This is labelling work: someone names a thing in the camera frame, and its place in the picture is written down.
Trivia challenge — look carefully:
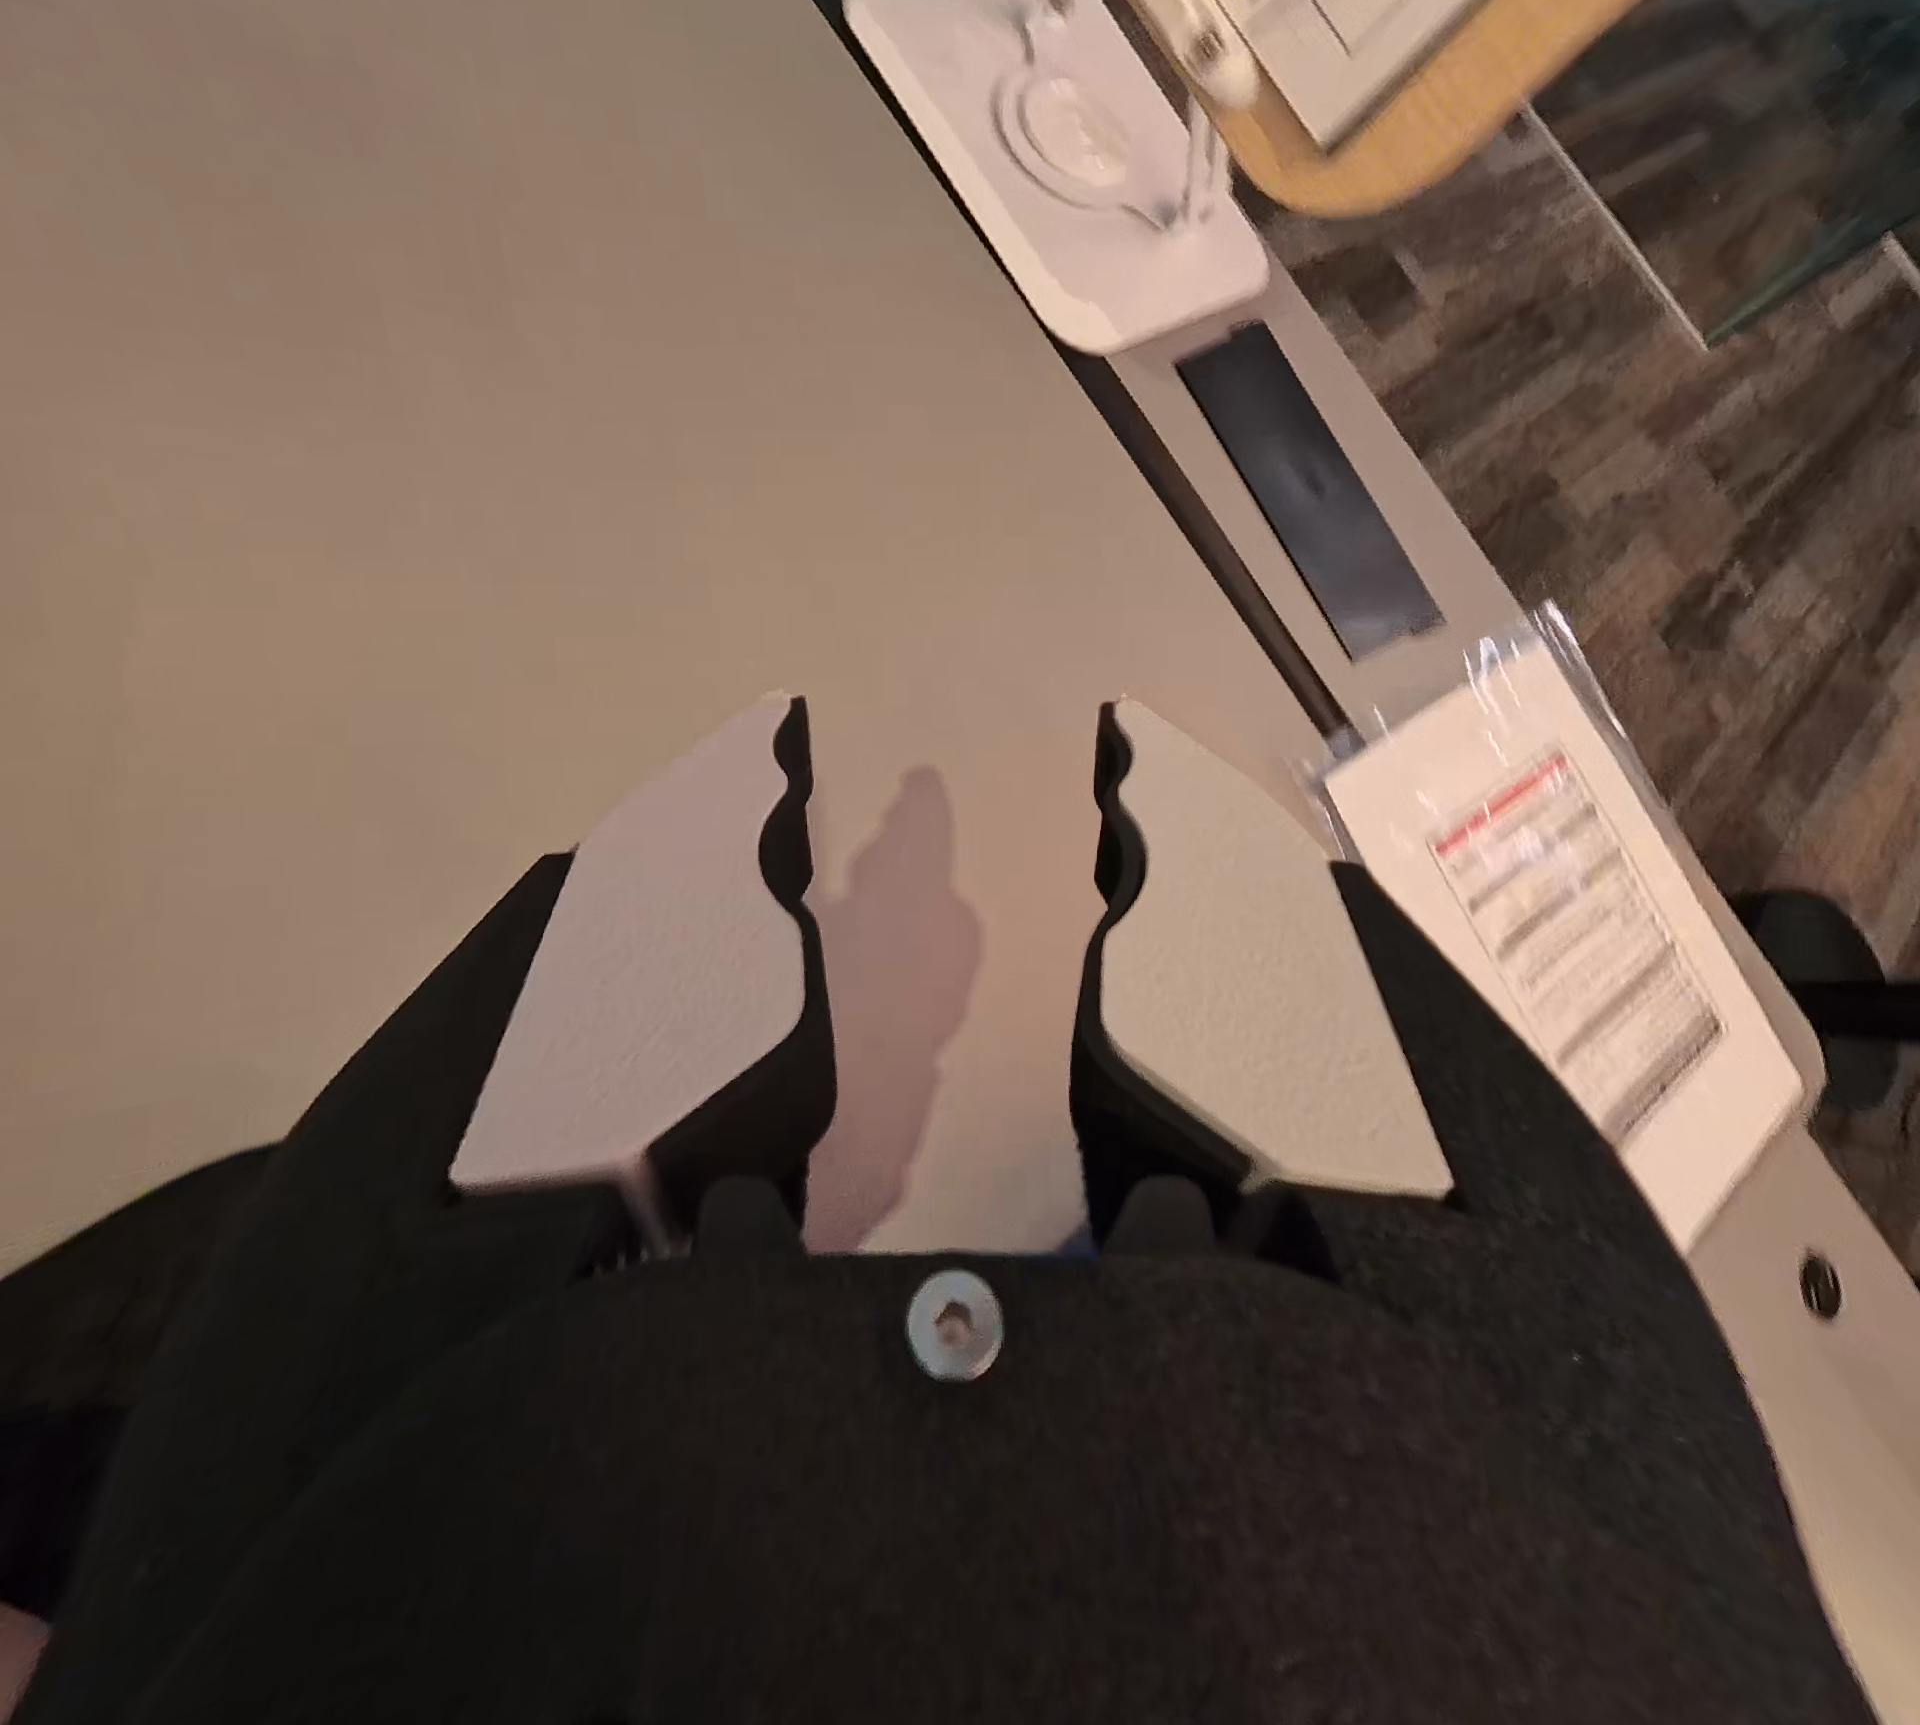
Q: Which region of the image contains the laminated printed paper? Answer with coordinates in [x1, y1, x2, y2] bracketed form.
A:
[1291, 597, 1811, 1255]

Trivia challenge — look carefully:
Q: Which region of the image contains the black chair base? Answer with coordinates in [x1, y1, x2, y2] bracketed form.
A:
[1741, 884, 1920, 1114]

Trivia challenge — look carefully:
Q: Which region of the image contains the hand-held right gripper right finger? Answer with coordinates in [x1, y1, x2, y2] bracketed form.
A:
[1069, 698, 1457, 1255]

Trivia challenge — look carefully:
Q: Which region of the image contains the black desk cable flap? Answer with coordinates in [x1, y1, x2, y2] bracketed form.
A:
[1178, 319, 1445, 663]

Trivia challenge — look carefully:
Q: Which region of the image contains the wooden display board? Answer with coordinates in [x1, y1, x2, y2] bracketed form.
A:
[993, 0, 1848, 219]

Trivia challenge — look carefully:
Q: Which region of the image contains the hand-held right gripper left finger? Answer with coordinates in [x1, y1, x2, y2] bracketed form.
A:
[448, 691, 838, 1255]

